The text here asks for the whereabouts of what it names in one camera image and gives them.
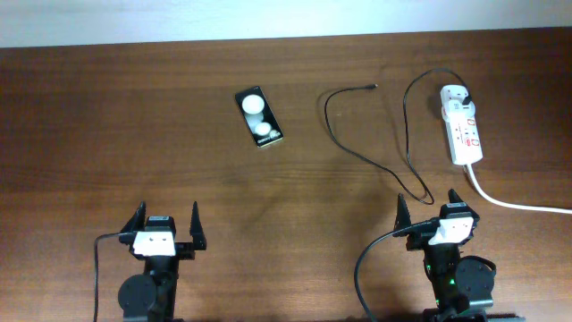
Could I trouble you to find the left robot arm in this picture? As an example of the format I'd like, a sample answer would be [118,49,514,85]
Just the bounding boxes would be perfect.
[118,202,206,322]

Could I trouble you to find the black smartphone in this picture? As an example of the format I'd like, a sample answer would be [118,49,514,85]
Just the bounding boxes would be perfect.
[234,86,284,148]

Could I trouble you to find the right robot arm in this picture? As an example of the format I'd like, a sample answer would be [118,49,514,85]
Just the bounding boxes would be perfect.
[394,190,496,321]

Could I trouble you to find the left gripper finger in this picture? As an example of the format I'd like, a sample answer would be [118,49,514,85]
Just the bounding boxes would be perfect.
[121,201,147,233]
[189,201,206,244]

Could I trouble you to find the white power strip cord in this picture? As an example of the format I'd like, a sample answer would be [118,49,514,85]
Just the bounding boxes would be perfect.
[463,163,572,216]

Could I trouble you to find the black usb plug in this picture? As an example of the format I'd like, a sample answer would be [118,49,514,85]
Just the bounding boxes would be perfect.
[462,94,472,106]

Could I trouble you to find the black charging cable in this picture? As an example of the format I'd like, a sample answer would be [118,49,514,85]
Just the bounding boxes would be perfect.
[323,67,471,206]

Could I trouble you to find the white power strip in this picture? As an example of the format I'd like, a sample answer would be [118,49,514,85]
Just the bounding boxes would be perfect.
[440,85,483,165]

